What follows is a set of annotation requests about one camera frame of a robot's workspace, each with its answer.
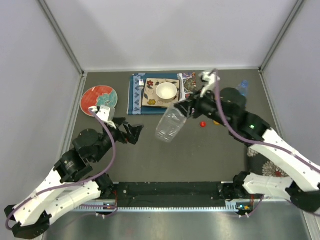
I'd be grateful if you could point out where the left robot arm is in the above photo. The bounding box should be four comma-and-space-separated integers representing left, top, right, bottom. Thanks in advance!
4, 117, 144, 240

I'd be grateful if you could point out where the red and teal plate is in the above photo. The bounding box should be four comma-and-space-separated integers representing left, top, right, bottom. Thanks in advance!
80, 85, 118, 117

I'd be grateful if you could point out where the blue patterned placemat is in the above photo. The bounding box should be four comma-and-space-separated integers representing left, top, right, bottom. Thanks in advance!
127, 72, 197, 115

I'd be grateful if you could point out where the black floral square plate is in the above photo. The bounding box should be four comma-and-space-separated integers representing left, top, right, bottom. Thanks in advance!
246, 147, 288, 178

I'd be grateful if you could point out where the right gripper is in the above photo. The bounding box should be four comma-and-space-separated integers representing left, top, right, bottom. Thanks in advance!
174, 85, 233, 129

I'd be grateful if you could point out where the grey slotted cable duct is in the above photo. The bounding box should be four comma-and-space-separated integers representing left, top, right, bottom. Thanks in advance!
73, 201, 251, 213

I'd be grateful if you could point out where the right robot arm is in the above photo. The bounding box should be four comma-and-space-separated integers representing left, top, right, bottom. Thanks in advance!
174, 88, 320, 214

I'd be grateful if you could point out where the white ceramic bowl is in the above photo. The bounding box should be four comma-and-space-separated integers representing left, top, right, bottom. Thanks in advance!
156, 82, 178, 101

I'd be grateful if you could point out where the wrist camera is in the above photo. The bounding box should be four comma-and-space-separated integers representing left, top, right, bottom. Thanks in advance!
88, 105, 117, 129
199, 68, 221, 98

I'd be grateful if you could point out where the square floral beige plate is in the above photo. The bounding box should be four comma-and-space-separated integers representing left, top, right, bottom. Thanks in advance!
141, 78, 181, 108

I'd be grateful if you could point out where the clear bottle white cap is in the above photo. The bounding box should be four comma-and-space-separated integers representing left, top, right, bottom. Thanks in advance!
155, 104, 187, 143

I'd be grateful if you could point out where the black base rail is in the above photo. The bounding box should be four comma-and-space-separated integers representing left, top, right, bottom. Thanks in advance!
99, 181, 253, 209

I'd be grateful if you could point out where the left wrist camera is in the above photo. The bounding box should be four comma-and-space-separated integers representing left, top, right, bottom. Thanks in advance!
88, 105, 117, 129

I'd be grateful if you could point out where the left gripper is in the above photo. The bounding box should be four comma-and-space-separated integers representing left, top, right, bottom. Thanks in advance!
93, 117, 145, 163

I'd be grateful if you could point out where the blue label water bottle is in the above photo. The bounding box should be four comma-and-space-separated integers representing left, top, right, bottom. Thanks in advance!
236, 80, 249, 97

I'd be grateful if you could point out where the red bottle cap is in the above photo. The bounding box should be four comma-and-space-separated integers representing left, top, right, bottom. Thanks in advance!
199, 121, 207, 128

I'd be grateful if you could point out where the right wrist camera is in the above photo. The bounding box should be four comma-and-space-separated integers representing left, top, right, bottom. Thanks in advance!
199, 68, 221, 98

